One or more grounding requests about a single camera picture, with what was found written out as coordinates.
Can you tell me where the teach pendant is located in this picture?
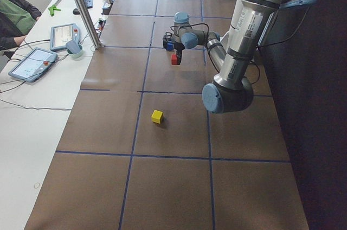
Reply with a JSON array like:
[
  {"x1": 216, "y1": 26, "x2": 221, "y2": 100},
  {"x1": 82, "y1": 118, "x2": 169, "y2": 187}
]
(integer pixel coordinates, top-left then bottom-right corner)
[
  {"x1": 8, "y1": 48, "x2": 57, "y2": 82},
  {"x1": 50, "y1": 23, "x2": 80, "y2": 52}
]

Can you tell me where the white side table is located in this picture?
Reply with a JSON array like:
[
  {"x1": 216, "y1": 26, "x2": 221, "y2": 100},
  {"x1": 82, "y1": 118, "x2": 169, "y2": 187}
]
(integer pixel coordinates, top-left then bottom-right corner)
[{"x1": 1, "y1": 0, "x2": 94, "y2": 229}]

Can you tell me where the light green bowl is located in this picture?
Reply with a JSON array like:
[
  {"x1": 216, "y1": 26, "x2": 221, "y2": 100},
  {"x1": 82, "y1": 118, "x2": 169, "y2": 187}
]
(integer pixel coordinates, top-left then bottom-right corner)
[{"x1": 67, "y1": 44, "x2": 83, "y2": 60}]

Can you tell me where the green clamp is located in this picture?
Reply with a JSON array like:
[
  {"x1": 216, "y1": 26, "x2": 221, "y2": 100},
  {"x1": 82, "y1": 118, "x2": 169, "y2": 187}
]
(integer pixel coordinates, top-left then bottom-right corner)
[{"x1": 48, "y1": 4, "x2": 61, "y2": 16}]

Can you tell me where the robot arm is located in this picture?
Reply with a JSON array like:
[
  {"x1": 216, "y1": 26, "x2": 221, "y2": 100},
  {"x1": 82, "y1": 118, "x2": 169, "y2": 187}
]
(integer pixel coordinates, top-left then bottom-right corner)
[{"x1": 171, "y1": 0, "x2": 317, "y2": 113}]

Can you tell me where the yellow block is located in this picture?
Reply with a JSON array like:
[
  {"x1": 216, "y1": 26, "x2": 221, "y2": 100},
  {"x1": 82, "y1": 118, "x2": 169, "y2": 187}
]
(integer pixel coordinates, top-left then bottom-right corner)
[{"x1": 151, "y1": 110, "x2": 164, "y2": 124}]

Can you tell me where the seated person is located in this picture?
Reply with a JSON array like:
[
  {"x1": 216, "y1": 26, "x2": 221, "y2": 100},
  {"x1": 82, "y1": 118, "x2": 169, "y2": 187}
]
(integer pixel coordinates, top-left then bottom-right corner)
[{"x1": 1, "y1": 0, "x2": 42, "y2": 50}]

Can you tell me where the aluminium frame post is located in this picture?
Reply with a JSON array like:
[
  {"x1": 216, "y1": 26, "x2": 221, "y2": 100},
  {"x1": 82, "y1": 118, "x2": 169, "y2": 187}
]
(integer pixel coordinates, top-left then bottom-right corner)
[{"x1": 74, "y1": 0, "x2": 101, "y2": 49}]

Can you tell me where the blue cup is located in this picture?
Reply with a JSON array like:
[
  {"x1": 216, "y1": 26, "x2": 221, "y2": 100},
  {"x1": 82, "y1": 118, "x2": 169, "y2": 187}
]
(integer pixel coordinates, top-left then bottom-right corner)
[{"x1": 66, "y1": 40, "x2": 81, "y2": 54}]

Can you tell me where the blue block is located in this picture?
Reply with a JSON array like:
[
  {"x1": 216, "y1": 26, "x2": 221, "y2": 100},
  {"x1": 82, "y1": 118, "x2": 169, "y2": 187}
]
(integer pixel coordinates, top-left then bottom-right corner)
[{"x1": 166, "y1": 43, "x2": 174, "y2": 51}]

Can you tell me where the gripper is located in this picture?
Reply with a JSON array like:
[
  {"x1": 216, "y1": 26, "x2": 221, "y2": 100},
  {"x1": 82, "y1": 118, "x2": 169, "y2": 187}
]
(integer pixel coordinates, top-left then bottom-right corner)
[{"x1": 175, "y1": 43, "x2": 185, "y2": 65}]

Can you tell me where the red block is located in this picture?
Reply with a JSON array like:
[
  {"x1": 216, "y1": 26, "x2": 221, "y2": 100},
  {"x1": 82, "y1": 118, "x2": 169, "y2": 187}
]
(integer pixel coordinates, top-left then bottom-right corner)
[{"x1": 171, "y1": 54, "x2": 181, "y2": 66}]

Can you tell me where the black computer mouse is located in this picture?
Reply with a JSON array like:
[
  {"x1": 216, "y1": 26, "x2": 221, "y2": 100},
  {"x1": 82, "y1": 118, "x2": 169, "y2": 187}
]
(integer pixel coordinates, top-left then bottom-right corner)
[{"x1": 73, "y1": 8, "x2": 80, "y2": 15}]

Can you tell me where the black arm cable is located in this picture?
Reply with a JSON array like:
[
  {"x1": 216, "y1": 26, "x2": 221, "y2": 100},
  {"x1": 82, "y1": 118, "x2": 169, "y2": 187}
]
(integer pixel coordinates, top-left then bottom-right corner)
[{"x1": 170, "y1": 22, "x2": 210, "y2": 41}]

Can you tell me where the far teach pendant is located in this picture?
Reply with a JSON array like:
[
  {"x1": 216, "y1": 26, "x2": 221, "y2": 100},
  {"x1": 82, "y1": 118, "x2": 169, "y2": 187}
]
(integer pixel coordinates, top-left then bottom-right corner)
[{"x1": 50, "y1": 23, "x2": 80, "y2": 52}]

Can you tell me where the near teach pendant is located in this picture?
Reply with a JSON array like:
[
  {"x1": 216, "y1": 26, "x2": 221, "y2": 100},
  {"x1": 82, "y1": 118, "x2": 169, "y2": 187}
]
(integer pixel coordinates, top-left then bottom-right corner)
[{"x1": 8, "y1": 48, "x2": 57, "y2": 82}]

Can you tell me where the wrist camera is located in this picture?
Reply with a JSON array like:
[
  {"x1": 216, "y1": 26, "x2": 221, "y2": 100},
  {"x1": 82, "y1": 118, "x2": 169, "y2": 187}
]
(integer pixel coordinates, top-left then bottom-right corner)
[{"x1": 162, "y1": 32, "x2": 174, "y2": 50}]

